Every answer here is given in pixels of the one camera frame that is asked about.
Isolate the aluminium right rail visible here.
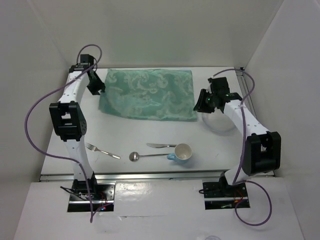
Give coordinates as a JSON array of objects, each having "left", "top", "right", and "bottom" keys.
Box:
[{"left": 234, "top": 66, "right": 275, "bottom": 177}]

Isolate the aluminium front rail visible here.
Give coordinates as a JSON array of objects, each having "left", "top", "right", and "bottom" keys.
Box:
[{"left": 39, "top": 170, "right": 275, "bottom": 182}]

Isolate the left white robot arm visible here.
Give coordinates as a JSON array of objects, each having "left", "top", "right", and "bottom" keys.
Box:
[{"left": 49, "top": 63, "right": 106, "bottom": 200}]

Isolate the white ceramic plate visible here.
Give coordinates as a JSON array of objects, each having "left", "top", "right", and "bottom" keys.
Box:
[{"left": 201, "top": 110, "right": 236, "bottom": 134}]

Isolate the light blue mug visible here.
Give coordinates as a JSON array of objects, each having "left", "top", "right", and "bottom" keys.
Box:
[{"left": 166, "top": 143, "right": 193, "bottom": 165}]

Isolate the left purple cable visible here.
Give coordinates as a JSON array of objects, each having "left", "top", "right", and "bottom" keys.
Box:
[{"left": 24, "top": 44, "right": 103, "bottom": 223}]

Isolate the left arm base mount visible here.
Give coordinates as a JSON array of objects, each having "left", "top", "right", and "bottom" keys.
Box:
[{"left": 60, "top": 183, "right": 116, "bottom": 213}]

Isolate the silver fork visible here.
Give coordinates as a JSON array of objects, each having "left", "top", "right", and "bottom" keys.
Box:
[{"left": 84, "top": 142, "right": 121, "bottom": 160}]

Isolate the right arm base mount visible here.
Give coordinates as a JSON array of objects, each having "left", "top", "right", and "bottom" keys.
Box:
[{"left": 198, "top": 181, "right": 251, "bottom": 210}]

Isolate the silver spoon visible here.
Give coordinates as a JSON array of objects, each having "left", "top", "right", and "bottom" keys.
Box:
[{"left": 129, "top": 151, "right": 169, "bottom": 162}]

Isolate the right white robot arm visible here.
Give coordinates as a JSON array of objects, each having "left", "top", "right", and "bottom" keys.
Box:
[{"left": 193, "top": 89, "right": 282, "bottom": 196}]

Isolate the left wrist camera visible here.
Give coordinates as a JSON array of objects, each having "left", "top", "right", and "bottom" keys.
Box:
[{"left": 79, "top": 54, "right": 95, "bottom": 66}]

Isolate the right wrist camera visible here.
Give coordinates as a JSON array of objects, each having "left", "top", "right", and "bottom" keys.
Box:
[{"left": 207, "top": 77, "right": 230, "bottom": 95}]

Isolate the aluminium rail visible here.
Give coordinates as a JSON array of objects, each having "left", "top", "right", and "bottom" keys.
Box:
[
  {"left": 39, "top": 170, "right": 275, "bottom": 182},
  {"left": 234, "top": 66, "right": 275, "bottom": 177}
]

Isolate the silver table knife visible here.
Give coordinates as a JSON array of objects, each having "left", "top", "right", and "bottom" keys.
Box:
[{"left": 146, "top": 143, "right": 177, "bottom": 148}]

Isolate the green satin placemat cloth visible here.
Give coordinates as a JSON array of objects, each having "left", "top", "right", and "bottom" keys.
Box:
[{"left": 98, "top": 69, "right": 197, "bottom": 122}]

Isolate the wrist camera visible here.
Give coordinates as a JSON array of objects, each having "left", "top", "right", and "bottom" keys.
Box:
[
  {"left": 207, "top": 77, "right": 230, "bottom": 95},
  {"left": 79, "top": 54, "right": 95, "bottom": 66}
]

